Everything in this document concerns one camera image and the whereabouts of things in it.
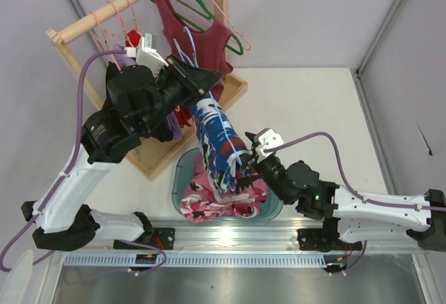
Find blue patterned trousers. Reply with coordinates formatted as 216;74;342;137
191;98;249;195

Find light blue wire hanger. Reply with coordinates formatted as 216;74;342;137
174;26;242;165

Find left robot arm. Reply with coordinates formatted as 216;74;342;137
22;55;223;252

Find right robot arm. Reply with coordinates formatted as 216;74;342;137
241;154;445;252

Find pink hanger with purple garment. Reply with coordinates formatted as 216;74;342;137
108;0;142;47

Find pink hanger with red garment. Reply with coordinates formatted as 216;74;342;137
121;0;142;47

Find green hanger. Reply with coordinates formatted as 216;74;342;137
147;0;245;56

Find pink hanger with black garment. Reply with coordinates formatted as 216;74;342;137
90;11;123;71

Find purple garment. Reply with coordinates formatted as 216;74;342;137
114;54;183;142

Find maroon tank top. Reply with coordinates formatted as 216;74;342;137
153;0;233;102

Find teal plastic basket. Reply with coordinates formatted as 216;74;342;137
171;149;283;223

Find pink camouflage garment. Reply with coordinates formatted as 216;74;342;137
179;155;268;223

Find black garment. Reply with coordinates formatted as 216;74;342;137
105;61;120;82

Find wooden clothes rack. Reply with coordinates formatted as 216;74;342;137
46;0;247;181

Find red garment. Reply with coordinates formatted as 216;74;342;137
125;29;192;128

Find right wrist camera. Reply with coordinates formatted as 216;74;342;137
245;128;284;162

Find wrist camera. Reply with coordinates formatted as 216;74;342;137
245;128;284;162
125;33;168;75

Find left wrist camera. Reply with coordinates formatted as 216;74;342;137
125;33;168;75

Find pink empty wire hanger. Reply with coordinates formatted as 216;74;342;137
163;0;252;51

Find aluminium mounting rail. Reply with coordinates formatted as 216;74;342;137
48;215;429;254

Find white slotted cable duct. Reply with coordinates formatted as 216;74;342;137
63;252;327;268

